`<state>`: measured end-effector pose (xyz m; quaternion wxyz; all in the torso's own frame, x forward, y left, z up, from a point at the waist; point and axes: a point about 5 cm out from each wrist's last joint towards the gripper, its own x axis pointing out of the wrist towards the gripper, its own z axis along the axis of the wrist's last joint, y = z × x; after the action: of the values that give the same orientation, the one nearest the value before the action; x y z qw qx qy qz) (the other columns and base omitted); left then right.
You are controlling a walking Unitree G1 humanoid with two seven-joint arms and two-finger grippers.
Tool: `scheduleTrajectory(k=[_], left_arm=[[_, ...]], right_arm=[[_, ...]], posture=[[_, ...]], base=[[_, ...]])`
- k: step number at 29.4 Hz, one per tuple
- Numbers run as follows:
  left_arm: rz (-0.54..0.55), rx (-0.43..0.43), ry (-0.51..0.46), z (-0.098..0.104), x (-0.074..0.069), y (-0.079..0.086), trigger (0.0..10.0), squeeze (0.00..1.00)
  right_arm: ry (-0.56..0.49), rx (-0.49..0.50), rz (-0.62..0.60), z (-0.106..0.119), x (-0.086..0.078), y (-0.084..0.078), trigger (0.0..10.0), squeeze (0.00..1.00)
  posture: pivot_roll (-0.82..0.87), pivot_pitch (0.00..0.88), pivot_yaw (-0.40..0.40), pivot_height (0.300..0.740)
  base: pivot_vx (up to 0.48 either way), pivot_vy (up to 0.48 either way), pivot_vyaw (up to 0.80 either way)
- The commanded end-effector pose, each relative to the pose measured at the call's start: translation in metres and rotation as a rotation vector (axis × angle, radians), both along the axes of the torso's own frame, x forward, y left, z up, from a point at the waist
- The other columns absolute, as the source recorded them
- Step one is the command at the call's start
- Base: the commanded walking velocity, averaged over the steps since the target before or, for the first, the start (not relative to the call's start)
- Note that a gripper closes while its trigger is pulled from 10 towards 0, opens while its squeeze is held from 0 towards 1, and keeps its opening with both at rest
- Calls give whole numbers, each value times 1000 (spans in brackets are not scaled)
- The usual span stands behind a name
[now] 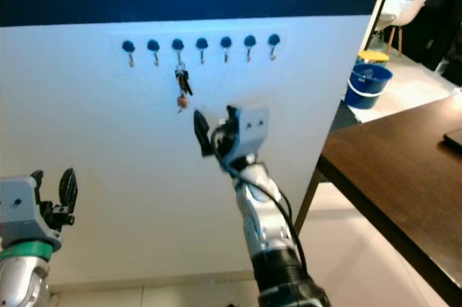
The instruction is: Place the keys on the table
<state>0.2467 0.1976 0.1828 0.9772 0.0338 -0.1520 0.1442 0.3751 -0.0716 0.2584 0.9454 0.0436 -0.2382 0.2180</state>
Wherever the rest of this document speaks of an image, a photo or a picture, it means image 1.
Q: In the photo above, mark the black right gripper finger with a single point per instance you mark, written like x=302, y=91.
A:
x=232, y=115
x=203, y=133

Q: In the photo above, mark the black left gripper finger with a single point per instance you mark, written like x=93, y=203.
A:
x=68, y=188
x=37, y=175

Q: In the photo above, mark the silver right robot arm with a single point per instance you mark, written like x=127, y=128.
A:
x=267, y=227

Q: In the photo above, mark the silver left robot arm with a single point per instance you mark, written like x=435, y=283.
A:
x=20, y=282

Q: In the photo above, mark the bunch of keys with fob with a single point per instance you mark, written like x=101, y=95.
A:
x=183, y=81

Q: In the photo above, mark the blue knob metal hook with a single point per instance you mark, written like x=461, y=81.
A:
x=201, y=43
x=273, y=39
x=177, y=44
x=226, y=42
x=128, y=46
x=250, y=40
x=153, y=45

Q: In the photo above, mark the blue plastic bucket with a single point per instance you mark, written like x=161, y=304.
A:
x=367, y=89

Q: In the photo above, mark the yellow round stool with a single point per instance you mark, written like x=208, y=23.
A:
x=374, y=55

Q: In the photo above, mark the dark brown wooden table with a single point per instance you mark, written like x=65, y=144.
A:
x=390, y=170

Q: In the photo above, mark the white shell chair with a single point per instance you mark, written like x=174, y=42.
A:
x=408, y=9

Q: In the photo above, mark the flat black device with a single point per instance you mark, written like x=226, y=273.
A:
x=453, y=141

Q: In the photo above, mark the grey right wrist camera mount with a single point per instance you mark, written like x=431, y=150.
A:
x=251, y=130

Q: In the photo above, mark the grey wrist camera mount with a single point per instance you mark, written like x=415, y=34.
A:
x=251, y=130
x=18, y=209

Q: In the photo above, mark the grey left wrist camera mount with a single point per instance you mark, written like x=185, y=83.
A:
x=18, y=209

